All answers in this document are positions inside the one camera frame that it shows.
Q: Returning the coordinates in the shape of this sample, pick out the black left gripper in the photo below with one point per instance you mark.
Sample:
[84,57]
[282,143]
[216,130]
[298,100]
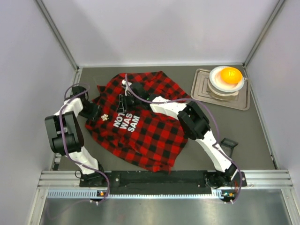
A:
[97,112]

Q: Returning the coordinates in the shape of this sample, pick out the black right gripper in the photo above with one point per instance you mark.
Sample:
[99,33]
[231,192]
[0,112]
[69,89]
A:
[124,103]

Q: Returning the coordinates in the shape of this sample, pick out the gold leaf brooch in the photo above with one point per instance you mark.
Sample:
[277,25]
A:
[104,117]

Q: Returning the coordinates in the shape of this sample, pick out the red black plaid shirt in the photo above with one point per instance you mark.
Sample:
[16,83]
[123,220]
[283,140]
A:
[141,137]

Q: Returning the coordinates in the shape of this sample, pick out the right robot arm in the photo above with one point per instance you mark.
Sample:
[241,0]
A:
[196,126]

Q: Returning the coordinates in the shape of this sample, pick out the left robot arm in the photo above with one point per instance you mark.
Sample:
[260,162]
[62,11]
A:
[66,138]

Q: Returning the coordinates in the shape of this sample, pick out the metal tray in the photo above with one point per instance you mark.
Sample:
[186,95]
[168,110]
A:
[203,90]

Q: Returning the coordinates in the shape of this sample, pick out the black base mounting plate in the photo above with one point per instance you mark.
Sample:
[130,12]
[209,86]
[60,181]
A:
[159,183]

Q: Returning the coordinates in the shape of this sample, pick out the stack of white paper plates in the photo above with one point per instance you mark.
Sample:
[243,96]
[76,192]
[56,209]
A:
[221,88]

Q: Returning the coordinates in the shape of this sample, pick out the orange ball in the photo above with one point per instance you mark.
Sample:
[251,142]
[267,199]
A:
[231,75]

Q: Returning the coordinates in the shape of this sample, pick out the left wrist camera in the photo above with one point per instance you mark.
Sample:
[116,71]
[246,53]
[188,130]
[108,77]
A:
[79,91]

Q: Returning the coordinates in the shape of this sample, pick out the perforated cable duct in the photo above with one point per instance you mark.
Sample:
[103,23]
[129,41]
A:
[95,194]

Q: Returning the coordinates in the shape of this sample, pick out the black metal bracket stand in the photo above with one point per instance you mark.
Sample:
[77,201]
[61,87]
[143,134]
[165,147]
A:
[228,146]

